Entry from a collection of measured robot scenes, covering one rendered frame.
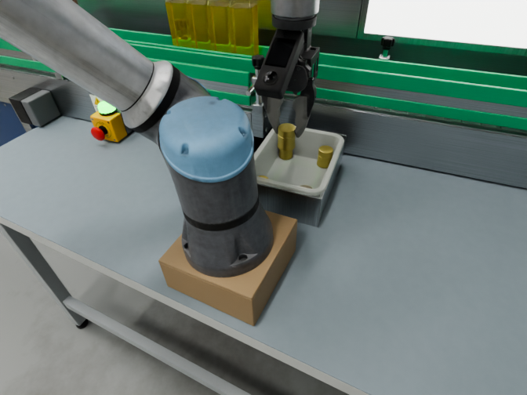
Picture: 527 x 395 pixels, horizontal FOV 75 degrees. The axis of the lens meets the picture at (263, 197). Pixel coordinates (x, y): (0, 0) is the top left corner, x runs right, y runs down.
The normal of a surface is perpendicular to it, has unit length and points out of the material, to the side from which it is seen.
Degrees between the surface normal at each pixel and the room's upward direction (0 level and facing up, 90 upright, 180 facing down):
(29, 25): 89
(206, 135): 6
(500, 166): 90
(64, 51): 93
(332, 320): 0
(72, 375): 0
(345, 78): 90
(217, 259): 72
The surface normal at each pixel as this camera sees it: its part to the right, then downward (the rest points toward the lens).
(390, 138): -0.36, 0.63
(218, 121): -0.02, -0.67
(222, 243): 0.09, 0.40
